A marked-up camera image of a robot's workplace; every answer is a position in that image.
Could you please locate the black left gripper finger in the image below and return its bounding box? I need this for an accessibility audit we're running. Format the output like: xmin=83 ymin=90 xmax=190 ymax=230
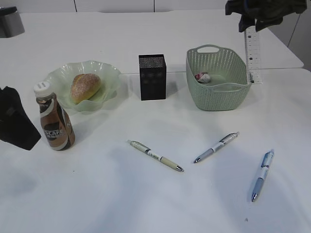
xmin=0 ymin=86 xmax=41 ymax=150

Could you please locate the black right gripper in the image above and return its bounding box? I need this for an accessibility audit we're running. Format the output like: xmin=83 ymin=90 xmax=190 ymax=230
xmin=225 ymin=0 xmax=307 ymax=33

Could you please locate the clear plastic ruler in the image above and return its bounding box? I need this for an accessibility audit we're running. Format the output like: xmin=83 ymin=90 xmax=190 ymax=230
xmin=244 ymin=26 xmax=263 ymax=84

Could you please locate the brown Nescafe coffee bottle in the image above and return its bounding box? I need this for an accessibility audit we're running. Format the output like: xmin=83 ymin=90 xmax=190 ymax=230
xmin=34 ymin=81 xmax=75 ymax=151

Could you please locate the grey paper ball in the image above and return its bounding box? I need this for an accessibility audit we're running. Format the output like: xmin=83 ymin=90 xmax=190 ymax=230
xmin=197 ymin=73 xmax=211 ymax=83

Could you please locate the pink paper ball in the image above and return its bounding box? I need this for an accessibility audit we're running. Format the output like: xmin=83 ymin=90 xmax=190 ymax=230
xmin=194 ymin=72 xmax=208 ymax=80

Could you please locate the sugared bread roll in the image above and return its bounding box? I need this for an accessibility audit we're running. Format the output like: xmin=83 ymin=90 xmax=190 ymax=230
xmin=70 ymin=73 xmax=101 ymax=104

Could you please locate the cream white ballpoint pen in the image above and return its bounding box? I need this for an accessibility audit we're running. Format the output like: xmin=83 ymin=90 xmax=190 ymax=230
xmin=127 ymin=140 xmax=184 ymax=172

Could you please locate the green wavy glass plate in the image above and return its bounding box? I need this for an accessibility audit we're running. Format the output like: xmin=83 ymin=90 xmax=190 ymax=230
xmin=44 ymin=60 xmax=121 ymax=112

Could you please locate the green plastic woven basket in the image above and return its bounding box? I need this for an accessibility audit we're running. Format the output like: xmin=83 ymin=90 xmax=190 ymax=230
xmin=186 ymin=45 xmax=251 ymax=111

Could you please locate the black square pen holder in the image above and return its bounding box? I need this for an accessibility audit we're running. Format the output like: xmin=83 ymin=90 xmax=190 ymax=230
xmin=138 ymin=54 xmax=167 ymax=101

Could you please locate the grey white ballpoint pen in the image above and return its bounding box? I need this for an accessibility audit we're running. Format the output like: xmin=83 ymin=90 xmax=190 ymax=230
xmin=193 ymin=132 xmax=240 ymax=164

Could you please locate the blue white ballpoint pen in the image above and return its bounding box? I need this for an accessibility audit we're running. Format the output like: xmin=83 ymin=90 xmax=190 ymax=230
xmin=251 ymin=149 xmax=275 ymax=202

